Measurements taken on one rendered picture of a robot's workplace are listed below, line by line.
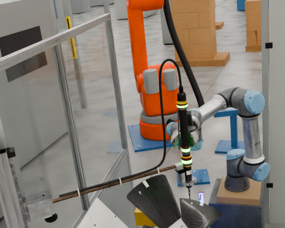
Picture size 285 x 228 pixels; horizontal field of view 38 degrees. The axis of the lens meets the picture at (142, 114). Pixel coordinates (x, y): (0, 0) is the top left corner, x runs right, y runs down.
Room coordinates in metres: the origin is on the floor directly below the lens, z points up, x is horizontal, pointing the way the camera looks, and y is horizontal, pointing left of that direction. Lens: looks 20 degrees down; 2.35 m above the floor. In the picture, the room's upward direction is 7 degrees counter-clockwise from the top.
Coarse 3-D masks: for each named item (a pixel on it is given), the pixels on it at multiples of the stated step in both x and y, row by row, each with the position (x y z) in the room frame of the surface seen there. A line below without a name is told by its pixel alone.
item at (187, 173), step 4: (180, 88) 1.54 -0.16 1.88; (180, 92) 1.54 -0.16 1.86; (184, 92) 1.55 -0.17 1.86; (180, 96) 1.54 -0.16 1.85; (184, 96) 1.54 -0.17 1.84; (180, 100) 1.54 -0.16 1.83; (184, 100) 1.54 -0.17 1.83; (184, 168) 1.54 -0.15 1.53; (188, 168) 1.54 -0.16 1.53; (188, 172) 1.53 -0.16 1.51; (188, 176) 1.54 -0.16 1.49; (188, 180) 1.54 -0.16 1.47
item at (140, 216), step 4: (136, 208) 1.99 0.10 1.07; (136, 212) 1.95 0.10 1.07; (140, 212) 1.95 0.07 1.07; (136, 216) 1.95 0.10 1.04; (140, 216) 1.95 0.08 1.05; (144, 216) 1.94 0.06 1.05; (136, 220) 1.95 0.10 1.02; (140, 220) 1.95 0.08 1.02; (144, 220) 1.94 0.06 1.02; (148, 220) 1.93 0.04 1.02; (136, 224) 1.95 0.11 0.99; (140, 224) 1.95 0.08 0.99; (144, 224) 1.94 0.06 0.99; (148, 224) 1.93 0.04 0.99; (152, 224) 1.93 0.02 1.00
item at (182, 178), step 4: (176, 164) 1.54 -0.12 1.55; (180, 164) 1.53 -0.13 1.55; (176, 168) 1.52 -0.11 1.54; (180, 168) 1.53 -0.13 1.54; (180, 172) 1.52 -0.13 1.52; (184, 172) 1.53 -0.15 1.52; (180, 176) 1.53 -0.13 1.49; (184, 176) 1.53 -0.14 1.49; (192, 176) 1.57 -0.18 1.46; (180, 180) 1.54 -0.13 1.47; (184, 180) 1.53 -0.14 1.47; (192, 180) 1.54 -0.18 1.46; (196, 180) 1.54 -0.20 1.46; (184, 184) 1.52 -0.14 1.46; (188, 184) 1.52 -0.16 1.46; (192, 184) 1.52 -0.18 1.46
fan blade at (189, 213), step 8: (184, 200) 1.79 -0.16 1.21; (192, 200) 1.80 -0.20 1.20; (184, 208) 1.74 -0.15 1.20; (192, 208) 1.74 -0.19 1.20; (200, 208) 1.74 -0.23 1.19; (208, 208) 1.75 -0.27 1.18; (184, 216) 1.68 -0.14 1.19; (192, 216) 1.68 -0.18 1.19; (200, 216) 1.67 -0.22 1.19; (208, 216) 1.68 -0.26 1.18; (216, 216) 1.69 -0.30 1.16; (192, 224) 1.61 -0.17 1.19; (200, 224) 1.61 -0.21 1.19; (208, 224) 1.61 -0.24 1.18
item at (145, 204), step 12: (144, 180) 1.65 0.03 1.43; (156, 180) 1.66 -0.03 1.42; (132, 192) 1.59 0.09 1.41; (144, 192) 1.60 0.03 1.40; (156, 192) 1.61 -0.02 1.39; (168, 192) 1.62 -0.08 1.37; (144, 204) 1.56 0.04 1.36; (156, 204) 1.57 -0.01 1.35; (168, 204) 1.57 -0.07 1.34; (156, 216) 1.53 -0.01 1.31; (168, 216) 1.53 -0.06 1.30; (180, 216) 1.54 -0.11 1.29
